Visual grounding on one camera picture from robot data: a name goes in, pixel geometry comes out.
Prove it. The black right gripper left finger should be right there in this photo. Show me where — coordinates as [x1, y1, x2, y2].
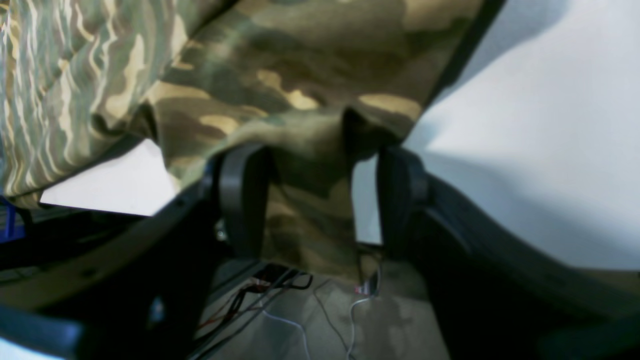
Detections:
[1, 144, 274, 360]

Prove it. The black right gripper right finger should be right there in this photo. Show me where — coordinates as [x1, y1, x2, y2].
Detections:
[375, 146, 639, 360]

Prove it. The camouflage t-shirt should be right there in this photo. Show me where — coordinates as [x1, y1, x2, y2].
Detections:
[1, 0, 502, 282]

